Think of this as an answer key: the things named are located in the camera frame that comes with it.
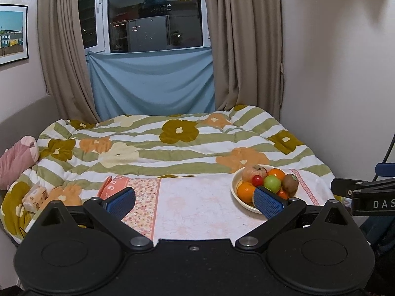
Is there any small green apple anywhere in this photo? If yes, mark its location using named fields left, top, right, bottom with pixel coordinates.
left=263, top=175, right=282, bottom=194

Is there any brown kiwi with sticker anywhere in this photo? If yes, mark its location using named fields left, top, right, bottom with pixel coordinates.
left=282, top=174, right=299, bottom=196

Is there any red cherry tomato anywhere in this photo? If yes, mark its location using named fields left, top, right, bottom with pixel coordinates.
left=251, top=174, right=264, bottom=187

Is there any large orange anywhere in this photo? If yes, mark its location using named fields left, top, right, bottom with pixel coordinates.
left=237, top=183, right=256, bottom=204

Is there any small tangerine right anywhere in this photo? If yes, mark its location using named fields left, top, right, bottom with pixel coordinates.
left=277, top=189, right=289, bottom=200

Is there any orange tangerine upper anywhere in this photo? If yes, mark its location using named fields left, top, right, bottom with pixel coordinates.
left=268, top=168, right=286, bottom=181

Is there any red yellow apple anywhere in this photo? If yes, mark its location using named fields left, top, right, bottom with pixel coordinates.
left=242, top=165, right=268, bottom=183

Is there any cream fruit bowl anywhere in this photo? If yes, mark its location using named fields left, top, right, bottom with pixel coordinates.
left=230, top=164, right=300, bottom=215

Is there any green striped floral duvet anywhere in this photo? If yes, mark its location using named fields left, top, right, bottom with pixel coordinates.
left=1, top=105, right=334, bottom=242

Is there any tissue pack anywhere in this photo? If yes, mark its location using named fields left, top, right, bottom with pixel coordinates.
left=22, top=184, right=48, bottom=213

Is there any pink plush pillow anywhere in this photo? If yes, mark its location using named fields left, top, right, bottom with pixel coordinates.
left=0, top=136, right=39, bottom=190

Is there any grey upholstered headboard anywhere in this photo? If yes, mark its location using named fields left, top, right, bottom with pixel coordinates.
left=0, top=95, right=60, bottom=155

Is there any blue cloth under window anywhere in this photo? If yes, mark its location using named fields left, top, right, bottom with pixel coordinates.
left=86, top=47, right=215, bottom=120

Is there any left beige curtain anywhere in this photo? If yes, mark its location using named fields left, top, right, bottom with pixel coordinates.
left=37, top=0, right=100, bottom=123

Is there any beige curtain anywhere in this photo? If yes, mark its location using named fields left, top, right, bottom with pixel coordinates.
left=206, top=0, right=283, bottom=119
left=37, top=0, right=100, bottom=123

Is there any right beige curtain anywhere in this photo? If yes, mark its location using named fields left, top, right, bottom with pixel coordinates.
left=206, top=0, right=283, bottom=119

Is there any framed wall picture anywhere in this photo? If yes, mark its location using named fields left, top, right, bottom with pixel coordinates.
left=0, top=3, right=29, bottom=66

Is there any window with white frame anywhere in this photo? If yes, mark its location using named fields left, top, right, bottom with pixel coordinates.
left=78, top=0, right=210, bottom=54

